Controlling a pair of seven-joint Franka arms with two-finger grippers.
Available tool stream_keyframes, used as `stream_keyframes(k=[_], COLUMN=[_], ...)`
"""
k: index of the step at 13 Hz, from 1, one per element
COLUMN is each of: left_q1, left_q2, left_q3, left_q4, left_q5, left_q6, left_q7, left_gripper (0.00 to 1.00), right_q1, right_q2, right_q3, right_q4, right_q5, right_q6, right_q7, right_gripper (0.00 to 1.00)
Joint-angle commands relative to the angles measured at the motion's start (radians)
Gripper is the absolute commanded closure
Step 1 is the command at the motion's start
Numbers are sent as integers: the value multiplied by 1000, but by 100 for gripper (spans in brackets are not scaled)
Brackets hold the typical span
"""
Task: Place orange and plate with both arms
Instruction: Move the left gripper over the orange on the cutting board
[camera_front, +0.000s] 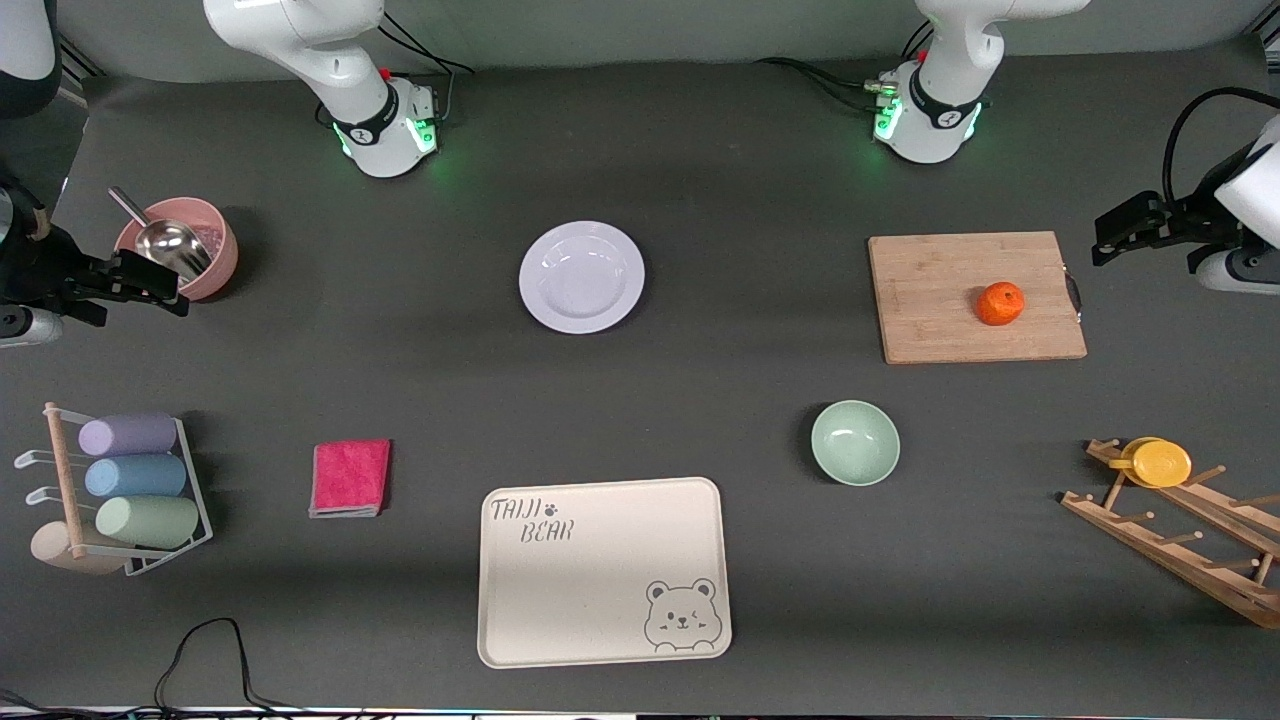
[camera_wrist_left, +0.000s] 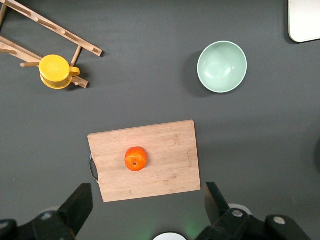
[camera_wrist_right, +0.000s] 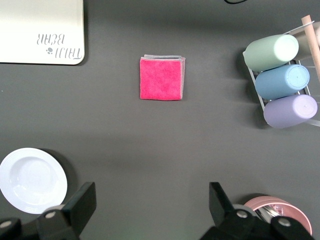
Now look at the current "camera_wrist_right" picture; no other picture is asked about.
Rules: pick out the blue cup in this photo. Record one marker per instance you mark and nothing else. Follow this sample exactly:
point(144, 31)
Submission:
point(280, 81)

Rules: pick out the cream bear print tray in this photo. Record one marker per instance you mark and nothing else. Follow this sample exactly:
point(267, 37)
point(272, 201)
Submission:
point(37, 22)

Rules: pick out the white round plate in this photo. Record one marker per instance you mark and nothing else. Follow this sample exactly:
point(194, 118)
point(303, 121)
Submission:
point(32, 180)

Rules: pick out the green cup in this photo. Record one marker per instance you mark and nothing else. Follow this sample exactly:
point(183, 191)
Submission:
point(267, 52)

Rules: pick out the wooden rack rod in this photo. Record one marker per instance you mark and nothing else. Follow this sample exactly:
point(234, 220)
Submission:
point(312, 45)

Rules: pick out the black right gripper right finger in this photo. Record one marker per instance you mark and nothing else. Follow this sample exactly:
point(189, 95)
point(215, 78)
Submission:
point(221, 202)

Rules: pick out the metal scoop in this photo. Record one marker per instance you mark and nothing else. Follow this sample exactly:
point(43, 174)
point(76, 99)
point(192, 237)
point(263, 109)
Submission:
point(267, 212)

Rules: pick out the pink folded cloth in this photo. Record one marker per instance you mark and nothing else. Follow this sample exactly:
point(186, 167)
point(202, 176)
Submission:
point(160, 80)

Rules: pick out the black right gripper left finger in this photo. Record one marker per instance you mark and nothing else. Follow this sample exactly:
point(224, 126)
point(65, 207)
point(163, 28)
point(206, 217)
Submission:
point(80, 202)

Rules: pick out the pink bowl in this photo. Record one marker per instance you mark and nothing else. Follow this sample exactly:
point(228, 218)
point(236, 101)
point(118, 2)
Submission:
point(300, 215)

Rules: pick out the purple cup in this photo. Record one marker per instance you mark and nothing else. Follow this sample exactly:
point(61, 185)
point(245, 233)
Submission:
point(287, 112)

